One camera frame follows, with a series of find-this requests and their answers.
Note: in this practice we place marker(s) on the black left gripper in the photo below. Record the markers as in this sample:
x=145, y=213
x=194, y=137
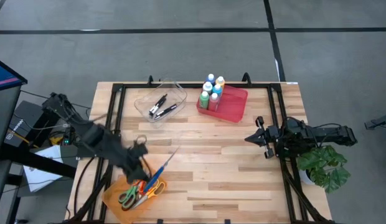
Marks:
x=135, y=158

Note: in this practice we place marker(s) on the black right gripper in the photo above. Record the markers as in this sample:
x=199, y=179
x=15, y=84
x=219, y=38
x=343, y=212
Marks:
x=269, y=135

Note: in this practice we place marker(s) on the pink paint bottle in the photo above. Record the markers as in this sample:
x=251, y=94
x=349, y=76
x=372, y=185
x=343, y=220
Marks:
x=213, y=102

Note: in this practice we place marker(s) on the light blue paint bottle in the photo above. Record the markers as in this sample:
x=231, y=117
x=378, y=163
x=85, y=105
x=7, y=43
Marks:
x=217, y=90

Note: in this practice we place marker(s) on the green paint bottle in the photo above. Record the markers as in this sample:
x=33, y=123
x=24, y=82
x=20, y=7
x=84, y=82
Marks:
x=204, y=101

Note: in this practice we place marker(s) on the yellow paint bottle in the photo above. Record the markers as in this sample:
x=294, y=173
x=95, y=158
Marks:
x=220, y=82

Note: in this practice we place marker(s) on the thick round paint brush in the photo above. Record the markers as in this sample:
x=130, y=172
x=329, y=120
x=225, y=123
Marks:
x=152, y=110

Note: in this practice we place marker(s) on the white paint bottle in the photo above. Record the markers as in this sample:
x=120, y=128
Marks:
x=207, y=88

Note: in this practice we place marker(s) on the dark blue paint bottle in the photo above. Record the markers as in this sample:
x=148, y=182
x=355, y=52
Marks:
x=211, y=79

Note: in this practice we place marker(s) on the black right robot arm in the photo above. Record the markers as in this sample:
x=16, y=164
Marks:
x=320, y=135

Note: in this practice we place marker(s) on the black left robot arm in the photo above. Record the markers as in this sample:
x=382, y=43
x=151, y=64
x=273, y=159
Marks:
x=93, y=137

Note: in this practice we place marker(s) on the orange translucent plastic bin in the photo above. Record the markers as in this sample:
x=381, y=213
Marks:
x=115, y=202

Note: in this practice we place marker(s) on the red translucent plastic bin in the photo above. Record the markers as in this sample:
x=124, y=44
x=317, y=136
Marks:
x=233, y=107

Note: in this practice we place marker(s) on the white plant pot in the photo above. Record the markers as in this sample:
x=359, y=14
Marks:
x=305, y=179

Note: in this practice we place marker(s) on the green potted plant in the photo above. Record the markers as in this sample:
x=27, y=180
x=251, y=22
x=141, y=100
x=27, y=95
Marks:
x=327, y=161

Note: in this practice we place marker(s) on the clear plastic bin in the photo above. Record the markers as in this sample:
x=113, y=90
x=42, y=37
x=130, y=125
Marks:
x=158, y=102

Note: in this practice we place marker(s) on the white paper sheet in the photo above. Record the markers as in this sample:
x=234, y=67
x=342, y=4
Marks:
x=40, y=180

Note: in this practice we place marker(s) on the black stand beam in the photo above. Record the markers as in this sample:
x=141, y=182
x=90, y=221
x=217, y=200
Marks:
x=40, y=161

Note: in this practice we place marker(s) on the black stand foot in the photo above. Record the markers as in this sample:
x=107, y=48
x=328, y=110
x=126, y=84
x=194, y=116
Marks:
x=379, y=123

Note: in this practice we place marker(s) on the black box white print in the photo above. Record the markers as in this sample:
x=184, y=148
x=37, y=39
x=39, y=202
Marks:
x=25, y=119

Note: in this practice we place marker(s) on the black-framed monitor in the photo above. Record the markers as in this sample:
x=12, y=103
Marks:
x=3, y=77

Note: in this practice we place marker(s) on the small black edge bracket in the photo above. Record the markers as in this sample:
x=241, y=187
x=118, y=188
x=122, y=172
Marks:
x=227, y=221
x=160, y=221

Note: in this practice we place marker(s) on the black frame clamp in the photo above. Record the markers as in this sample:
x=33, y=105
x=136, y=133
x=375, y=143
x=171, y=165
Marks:
x=150, y=81
x=246, y=79

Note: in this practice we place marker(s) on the black aluminium table frame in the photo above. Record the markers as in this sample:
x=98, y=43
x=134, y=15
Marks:
x=193, y=85

